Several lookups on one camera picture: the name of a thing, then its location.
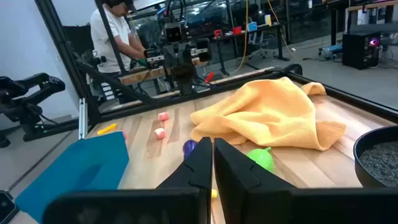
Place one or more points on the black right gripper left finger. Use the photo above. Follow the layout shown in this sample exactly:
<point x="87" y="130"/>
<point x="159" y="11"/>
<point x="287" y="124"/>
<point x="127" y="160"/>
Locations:
<point x="199" y="168"/>

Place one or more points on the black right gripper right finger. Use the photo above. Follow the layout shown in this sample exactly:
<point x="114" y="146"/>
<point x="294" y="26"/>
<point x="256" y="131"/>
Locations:
<point x="236" y="180"/>

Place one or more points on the purple toy eggplant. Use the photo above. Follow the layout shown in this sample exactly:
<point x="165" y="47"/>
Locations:
<point x="188" y="147"/>

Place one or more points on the yellow toy banana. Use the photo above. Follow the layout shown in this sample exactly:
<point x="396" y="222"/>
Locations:
<point x="214" y="193"/>

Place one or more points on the light green toy mango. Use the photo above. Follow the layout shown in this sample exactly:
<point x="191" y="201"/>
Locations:
<point x="261" y="158"/>

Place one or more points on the small pink toy piece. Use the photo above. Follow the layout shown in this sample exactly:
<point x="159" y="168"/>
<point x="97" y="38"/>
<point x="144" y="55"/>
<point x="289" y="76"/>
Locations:
<point x="124" y="135"/>
<point x="160" y="133"/>
<point x="163" y="116"/>

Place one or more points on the small yellow toy stick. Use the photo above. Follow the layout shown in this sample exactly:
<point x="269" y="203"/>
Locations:
<point x="107" y="128"/>

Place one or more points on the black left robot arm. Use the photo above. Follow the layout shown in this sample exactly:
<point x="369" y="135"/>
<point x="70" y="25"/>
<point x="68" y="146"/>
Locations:
<point x="183" y="77"/>

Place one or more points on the teal plastic tupperware container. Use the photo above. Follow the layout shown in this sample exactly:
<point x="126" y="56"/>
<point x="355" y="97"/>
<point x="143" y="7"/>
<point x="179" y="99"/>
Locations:
<point x="77" y="168"/>

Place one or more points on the wooden workbench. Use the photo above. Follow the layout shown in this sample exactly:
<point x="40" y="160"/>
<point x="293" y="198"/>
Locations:
<point x="140" y="76"/>

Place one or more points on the person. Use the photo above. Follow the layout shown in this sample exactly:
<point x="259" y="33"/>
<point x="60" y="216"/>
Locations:
<point x="109" y="40"/>

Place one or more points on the small red tool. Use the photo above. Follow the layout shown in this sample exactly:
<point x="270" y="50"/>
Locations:
<point x="210" y="77"/>

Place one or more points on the small red box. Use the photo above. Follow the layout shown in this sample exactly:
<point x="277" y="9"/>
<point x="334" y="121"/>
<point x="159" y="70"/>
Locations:
<point x="237" y="30"/>
<point x="218" y="33"/>

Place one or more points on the orange cloth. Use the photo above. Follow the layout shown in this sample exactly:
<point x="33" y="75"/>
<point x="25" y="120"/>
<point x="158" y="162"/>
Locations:
<point x="264" y="115"/>

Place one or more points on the black office desk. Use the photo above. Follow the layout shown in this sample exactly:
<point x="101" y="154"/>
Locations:
<point x="248" y="32"/>

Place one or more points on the small blue box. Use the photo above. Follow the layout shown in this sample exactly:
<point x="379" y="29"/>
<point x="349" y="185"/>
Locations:
<point x="252" y="26"/>

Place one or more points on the black curved clamp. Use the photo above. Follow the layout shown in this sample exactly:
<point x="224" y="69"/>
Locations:
<point x="293" y="68"/>

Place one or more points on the black equipment stand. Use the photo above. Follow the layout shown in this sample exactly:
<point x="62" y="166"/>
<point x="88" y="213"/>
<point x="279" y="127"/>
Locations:
<point x="28" y="105"/>

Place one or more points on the green plant in black pot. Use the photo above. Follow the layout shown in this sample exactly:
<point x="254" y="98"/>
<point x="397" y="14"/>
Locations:
<point x="379" y="161"/>

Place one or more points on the black computer tower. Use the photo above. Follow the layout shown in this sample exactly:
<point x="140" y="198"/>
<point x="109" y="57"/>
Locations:
<point x="357" y="51"/>

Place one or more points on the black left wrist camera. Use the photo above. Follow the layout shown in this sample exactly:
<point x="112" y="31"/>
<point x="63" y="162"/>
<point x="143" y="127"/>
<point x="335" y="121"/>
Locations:
<point x="173" y="32"/>

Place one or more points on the silver aluminium bracket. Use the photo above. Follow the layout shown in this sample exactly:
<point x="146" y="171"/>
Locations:
<point x="83" y="121"/>

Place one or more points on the small black camera box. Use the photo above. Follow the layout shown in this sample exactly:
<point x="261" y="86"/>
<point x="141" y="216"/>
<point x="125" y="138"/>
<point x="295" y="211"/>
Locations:
<point x="6" y="207"/>

